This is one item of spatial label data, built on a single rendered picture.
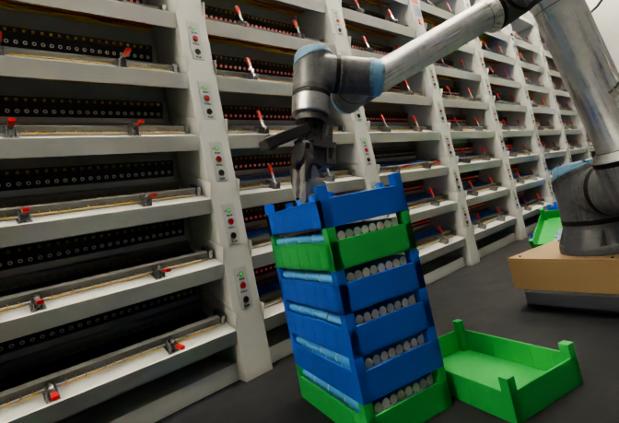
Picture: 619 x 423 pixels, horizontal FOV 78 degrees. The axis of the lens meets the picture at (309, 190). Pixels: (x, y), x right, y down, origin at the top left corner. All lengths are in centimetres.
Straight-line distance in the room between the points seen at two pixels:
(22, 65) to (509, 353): 132
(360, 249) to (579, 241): 79
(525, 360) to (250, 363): 72
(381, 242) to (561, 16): 76
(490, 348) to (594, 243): 46
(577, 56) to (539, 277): 65
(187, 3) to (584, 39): 112
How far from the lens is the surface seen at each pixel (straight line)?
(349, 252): 72
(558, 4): 123
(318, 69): 91
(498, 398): 85
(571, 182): 136
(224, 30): 142
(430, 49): 117
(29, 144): 109
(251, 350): 123
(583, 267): 133
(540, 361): 102
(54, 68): 116
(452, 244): 208
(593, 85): 121
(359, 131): 166
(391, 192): 79
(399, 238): 79
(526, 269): 141
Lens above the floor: 43
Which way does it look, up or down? 4 degrees up
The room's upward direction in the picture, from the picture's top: 12 degrees counter-clockwise
